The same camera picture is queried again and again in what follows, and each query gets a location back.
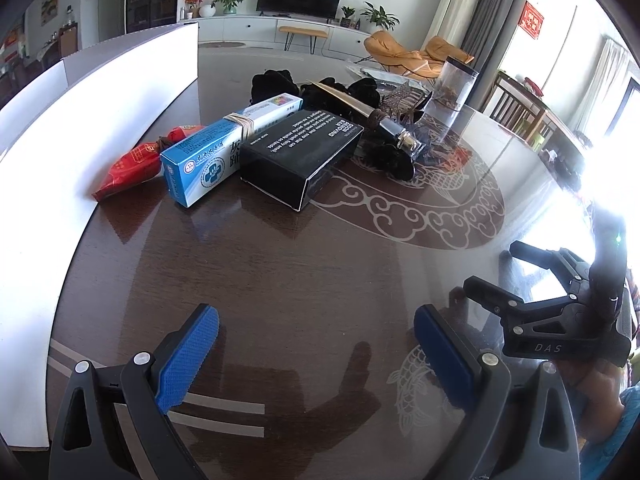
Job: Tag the sheer white curtain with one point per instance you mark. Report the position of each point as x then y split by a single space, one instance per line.
602 85

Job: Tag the tan rubber band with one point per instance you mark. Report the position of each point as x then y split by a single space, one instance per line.
239 120

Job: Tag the leafy potted plant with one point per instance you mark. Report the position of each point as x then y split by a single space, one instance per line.
380 15

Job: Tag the cream covered standing air conditioner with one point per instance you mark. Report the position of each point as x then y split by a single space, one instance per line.
455 5

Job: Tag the grey curtain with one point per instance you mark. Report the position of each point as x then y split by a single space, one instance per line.
492 20

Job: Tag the black velvet scrunchie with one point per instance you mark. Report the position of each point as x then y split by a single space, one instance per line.
272 85

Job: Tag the clear jar with black lid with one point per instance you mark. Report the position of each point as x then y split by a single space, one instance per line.
452 85

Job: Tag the black velvet hair bow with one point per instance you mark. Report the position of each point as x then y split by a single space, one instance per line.
362 89

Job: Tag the dark brown patterned wooden desktop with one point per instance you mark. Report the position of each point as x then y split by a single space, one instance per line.
300 270

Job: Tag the person's blue clothing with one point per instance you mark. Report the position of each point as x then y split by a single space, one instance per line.
622 440

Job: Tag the blue and white medicine box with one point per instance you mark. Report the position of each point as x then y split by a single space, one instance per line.
200 165

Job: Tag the red window decoration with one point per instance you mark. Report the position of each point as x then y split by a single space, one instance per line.
531 20

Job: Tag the person's right hand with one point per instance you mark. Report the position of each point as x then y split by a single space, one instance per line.
602 382

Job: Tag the white television cabinet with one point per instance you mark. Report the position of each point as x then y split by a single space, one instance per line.
250 35

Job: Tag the small potted plant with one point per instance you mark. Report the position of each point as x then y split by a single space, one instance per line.
347 14

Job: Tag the black cardboard box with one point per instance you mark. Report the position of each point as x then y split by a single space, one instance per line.
290 160

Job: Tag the red snack packet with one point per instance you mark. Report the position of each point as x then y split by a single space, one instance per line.
130 170

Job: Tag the white round vase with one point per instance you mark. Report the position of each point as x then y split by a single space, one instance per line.
206 10

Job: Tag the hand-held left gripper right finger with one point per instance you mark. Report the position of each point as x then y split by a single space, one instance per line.
445 355

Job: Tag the orange lounge chair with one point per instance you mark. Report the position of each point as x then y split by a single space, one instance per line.
390 47
445 49

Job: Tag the wooden side cabinet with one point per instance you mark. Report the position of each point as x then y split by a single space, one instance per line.
69 39

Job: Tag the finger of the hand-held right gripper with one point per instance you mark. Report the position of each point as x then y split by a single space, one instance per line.
515 312
550 262

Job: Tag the white backdrop board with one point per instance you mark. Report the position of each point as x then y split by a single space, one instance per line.
75 135

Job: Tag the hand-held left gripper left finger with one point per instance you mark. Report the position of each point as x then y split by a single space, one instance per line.
187 355

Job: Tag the wooden slatted chair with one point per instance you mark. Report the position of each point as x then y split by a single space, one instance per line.
510 105

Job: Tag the framed wall painting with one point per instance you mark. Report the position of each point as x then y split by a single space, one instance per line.
50 4

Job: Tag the orange bench with black legs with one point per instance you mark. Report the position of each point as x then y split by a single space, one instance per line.
302 31

